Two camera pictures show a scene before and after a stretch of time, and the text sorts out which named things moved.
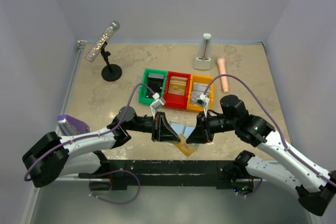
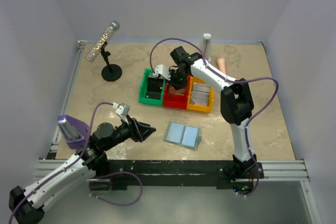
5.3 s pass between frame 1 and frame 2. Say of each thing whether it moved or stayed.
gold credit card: moved
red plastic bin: stayed
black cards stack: stayed
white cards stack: stayed
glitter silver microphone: stayed
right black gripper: moved
